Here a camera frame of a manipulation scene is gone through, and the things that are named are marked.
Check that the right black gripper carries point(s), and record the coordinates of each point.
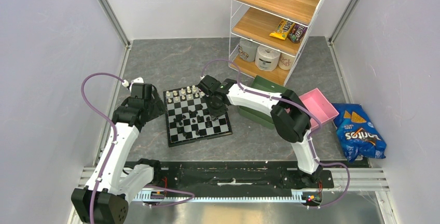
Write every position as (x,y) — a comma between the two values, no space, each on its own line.
(215,113)

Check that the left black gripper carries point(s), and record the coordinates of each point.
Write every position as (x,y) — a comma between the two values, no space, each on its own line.
(159,108)

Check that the black white chessboard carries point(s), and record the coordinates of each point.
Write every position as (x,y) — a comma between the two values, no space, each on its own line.
(188,119)

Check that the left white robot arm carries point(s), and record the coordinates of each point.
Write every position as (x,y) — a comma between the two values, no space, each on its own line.
(106,196)

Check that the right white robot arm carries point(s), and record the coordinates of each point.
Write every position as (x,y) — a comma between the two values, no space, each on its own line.
(292,120)

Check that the green square tray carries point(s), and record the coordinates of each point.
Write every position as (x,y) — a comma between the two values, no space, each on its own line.
(263,84)

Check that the grey mug with drawing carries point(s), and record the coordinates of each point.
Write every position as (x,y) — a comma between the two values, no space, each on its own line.
(247,50)

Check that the white toilet paper roll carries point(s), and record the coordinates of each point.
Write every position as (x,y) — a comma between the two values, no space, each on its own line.
(266,58)

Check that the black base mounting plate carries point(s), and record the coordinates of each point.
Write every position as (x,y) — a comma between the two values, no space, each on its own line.
(237,178)

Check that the pink square tray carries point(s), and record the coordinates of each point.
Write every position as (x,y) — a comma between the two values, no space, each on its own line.
(319,106)

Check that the yellow M&M candy bag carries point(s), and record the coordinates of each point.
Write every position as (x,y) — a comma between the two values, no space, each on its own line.
(283,29)

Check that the brown M&M candy bag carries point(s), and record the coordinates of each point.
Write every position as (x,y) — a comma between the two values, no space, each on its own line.
(297,33)

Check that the blue Doritos chip bag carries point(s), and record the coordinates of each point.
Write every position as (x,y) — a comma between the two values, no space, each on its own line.
(357,134)

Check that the white wire wooden shelf unit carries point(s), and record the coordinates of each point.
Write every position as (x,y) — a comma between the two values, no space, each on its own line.
(254,20)

